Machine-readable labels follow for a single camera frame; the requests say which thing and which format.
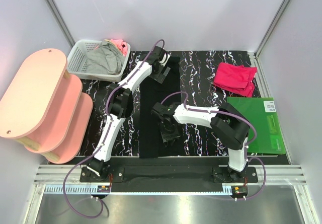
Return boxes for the black daisy print t-shirt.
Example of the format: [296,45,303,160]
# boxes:
[138,56,184,159]

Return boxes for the aluminium front rail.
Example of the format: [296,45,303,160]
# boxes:
[34,164,306,195]

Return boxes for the grey t-shirt in basket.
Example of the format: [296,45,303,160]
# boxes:
[87,40,125,75]

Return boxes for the white plastic laundry basket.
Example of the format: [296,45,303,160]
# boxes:
[67,40,130,82]

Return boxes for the pink oval tiered stool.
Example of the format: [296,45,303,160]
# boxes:
[1,48,93,164]

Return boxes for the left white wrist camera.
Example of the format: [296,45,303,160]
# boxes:
[160,52,169,66]

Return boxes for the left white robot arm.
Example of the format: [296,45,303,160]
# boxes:
[87,46,170,182]

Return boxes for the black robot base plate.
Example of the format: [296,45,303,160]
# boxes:
[79,157,258,194]

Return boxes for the folded red t-shirt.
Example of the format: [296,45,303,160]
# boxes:
[214,62,257,98]

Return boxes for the green folding board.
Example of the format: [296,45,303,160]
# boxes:
[227,97,286,155]

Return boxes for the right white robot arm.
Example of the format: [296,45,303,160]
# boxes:
[151,102,250,182]

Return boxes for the pink garment in basket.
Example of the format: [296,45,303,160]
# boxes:
[110,39,128,56]

